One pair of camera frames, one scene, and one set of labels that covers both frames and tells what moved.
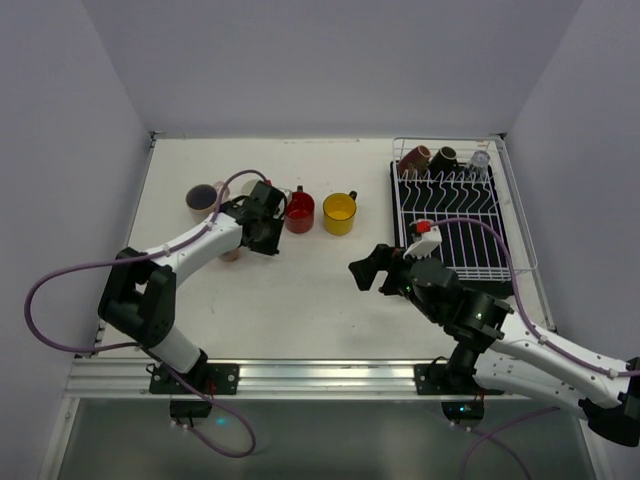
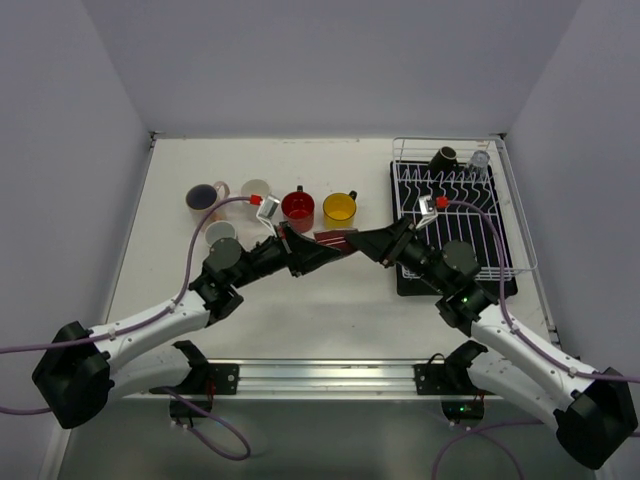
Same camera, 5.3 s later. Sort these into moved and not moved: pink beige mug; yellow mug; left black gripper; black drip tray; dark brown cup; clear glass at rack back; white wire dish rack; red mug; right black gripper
Moved: left black gripper; right black gripper; dark brown cup
Not moved: white wire dish rack; pink beige mug; yellow mug; clear glass at rack back; black drip tray; red mug
